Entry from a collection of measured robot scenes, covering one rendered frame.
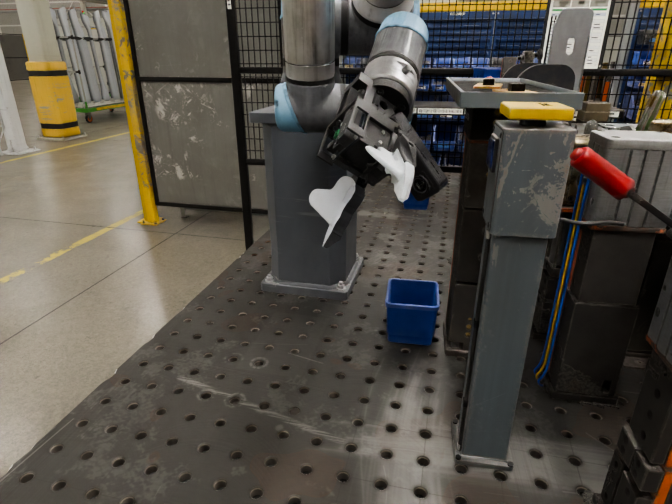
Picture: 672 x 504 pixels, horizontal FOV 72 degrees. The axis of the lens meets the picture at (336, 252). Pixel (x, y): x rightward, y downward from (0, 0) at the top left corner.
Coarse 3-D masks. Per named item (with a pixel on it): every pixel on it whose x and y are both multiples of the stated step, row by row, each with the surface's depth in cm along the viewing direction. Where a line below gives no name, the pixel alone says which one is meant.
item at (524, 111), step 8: (504, 104) 48; (512, 104) 47; (520, 104) 47; (528, 104) 47; (536, 104) 47; (544, 104) 47; (552, 104) 47; (560, 104) 47; (504, 112) 48; (512, 112) 45; (520, 112) 45; (528, 112) 45; (536, 112) 45; (544, 112) 45; (552, 112) 45; (560, 112) 44; (568, 112) 44; (520, 120) 48; (528, 120) 47; (536, 120) 47; (544, 120) 47; (560, 120) 45; (568, 120) 45
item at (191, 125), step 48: (144, 0) 297; (192, 0) 289; (240, 0) 282; (144, 48) 310; (192, 48) 301; (240, 48) 293; (144, 96) 323; (192, 96) 314; (144, 144) 338; (192, 144) 327; (144, 192) 350; (192, 192) 343; (240, 192) 335
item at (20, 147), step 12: (0, 48) 573; (0, 60) 575; (0, 72) 576; (0, 84) 578; (0, 96) 584; (12, 96) 595; (0, 108) 591; (12, 108) 596; (0, 120) 595; (12, 120) 598; (12, 132) 601; (12, 144) 608; (24, 144) 618
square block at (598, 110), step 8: (584, 104) 155; (592, 104) 153; (600, 104) 152; (608, 104) 152; (584, 112) 154; (592, 112) 153; (600, 112) 153; (608, 112) 152; (584, 120) 155; (600, 120) 154
